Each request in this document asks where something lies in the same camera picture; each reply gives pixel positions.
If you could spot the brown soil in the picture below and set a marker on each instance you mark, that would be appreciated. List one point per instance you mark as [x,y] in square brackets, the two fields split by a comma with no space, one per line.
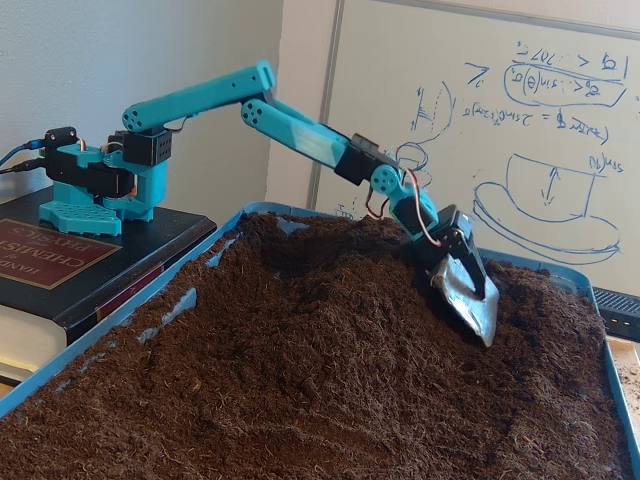
[300,380]

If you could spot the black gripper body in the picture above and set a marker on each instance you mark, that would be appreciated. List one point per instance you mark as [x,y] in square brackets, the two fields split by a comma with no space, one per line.
[460,239]

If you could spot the silver foil scoop gripper finger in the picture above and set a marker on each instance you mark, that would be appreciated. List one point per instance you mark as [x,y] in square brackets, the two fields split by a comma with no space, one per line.
[470,305]

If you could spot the blue plastic tray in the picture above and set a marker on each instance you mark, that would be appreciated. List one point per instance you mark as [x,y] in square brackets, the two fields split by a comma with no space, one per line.
[270,206]

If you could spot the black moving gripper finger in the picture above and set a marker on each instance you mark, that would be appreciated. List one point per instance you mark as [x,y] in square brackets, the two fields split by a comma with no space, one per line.
[467,260]

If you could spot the black perforated box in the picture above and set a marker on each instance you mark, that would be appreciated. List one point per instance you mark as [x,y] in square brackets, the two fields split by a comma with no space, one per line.
[620,315]

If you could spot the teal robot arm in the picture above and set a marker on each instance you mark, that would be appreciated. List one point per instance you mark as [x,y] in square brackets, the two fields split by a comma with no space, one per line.
[200,100]

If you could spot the black chemistry physics handbook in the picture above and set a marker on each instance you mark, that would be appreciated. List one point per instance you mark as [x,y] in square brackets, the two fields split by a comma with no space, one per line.
[30,255]

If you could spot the whiteboard with blue sketches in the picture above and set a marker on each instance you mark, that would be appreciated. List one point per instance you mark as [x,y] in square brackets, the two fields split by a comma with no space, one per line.
[525,125]

